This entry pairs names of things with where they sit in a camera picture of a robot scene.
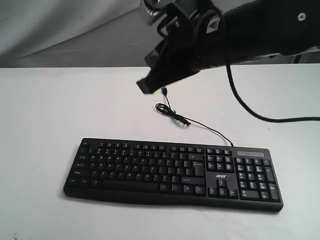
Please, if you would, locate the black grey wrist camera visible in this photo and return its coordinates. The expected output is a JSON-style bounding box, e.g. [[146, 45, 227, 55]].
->
[[140, 0, 174, 19]]

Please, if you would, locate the black acer keyboard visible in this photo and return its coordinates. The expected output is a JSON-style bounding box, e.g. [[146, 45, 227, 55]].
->
[[63, 138, 284, 212]]

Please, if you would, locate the black USB cable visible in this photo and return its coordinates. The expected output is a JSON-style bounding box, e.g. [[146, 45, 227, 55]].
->
[[155, 86, 235, 148]]

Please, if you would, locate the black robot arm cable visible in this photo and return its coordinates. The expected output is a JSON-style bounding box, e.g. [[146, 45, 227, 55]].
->
[[224, 24, 320, 124]]

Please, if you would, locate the black tripod stand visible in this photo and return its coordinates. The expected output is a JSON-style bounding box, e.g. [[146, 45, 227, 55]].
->
[[293, 51, 304, 64]]

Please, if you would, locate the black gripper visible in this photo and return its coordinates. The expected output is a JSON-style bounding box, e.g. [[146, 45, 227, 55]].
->
[[136, 0, 216, 95]]

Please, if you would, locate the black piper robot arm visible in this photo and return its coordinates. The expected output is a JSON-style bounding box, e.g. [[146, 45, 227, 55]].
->
[[137, 0, 320, 94]]

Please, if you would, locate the grey backdrop cloth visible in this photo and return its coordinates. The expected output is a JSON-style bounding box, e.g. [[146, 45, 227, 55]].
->
[[0, 0, 320, 69]]

